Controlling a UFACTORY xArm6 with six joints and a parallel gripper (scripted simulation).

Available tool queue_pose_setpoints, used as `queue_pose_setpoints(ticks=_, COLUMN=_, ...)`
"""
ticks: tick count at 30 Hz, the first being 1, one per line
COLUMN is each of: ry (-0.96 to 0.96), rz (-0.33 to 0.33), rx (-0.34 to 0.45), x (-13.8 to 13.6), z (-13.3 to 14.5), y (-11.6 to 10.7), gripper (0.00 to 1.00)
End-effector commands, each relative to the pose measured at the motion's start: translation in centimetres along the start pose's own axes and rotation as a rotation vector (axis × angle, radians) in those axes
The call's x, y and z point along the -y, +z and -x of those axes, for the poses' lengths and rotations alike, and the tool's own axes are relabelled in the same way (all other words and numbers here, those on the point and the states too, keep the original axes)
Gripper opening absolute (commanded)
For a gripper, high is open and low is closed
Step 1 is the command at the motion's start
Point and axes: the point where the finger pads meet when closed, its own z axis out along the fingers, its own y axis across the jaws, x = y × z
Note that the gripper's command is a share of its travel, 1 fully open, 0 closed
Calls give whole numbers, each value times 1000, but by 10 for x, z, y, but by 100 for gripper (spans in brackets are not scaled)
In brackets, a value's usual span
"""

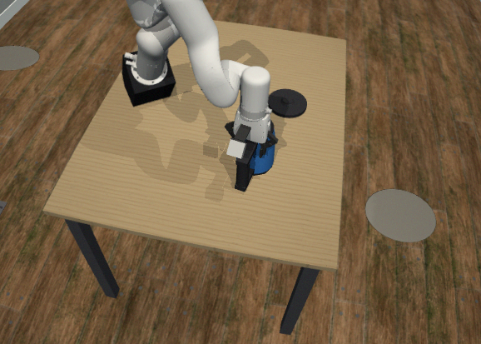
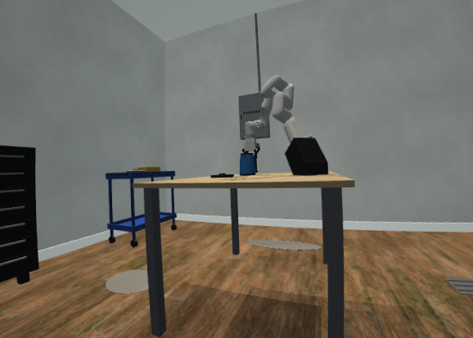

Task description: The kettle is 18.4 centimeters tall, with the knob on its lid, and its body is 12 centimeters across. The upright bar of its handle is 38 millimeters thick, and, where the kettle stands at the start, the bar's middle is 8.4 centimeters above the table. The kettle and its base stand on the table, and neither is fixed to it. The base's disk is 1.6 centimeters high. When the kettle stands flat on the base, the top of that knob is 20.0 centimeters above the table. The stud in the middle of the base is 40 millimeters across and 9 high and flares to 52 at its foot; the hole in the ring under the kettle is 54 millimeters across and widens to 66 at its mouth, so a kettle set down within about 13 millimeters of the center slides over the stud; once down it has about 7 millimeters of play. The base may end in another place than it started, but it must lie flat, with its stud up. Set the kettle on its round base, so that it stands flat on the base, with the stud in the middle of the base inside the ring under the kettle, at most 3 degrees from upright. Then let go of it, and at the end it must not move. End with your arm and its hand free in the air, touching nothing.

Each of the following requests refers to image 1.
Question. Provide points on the black round disk with center stud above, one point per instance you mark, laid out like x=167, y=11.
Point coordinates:
x=287, y=103

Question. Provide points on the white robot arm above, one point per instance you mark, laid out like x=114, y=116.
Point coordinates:
x=194, y=24

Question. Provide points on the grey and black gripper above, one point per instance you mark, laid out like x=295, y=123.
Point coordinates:
x=260, y=130

